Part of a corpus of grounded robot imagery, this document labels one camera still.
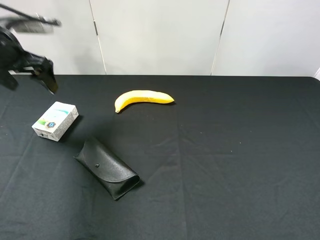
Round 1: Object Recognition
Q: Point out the black leather glasses case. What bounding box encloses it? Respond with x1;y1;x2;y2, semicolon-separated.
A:
74;137;141;201

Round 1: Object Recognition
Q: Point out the yellow banana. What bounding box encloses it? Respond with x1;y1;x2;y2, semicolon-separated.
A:
114;90;175;114

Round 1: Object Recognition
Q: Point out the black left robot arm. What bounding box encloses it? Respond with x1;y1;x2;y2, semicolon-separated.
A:
0;27;58;95

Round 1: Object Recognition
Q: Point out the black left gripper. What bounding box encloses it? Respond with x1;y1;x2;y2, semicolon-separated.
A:
0;45;58;94

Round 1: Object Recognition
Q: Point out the black tablecloth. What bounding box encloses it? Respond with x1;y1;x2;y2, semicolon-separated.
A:
0;75;320;240

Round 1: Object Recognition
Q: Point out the white blue milk carton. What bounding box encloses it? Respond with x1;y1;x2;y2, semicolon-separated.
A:
31;101;79;142

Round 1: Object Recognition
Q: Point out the black cable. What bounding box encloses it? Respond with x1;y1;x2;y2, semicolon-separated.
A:
0;4;62;35

